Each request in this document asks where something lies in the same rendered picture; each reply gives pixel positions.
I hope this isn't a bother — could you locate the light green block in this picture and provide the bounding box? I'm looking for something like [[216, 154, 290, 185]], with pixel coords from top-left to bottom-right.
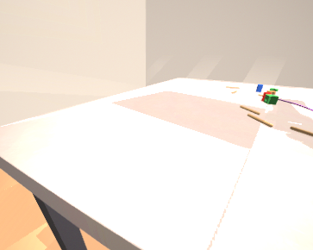
[[263, 95, 279, 105]]

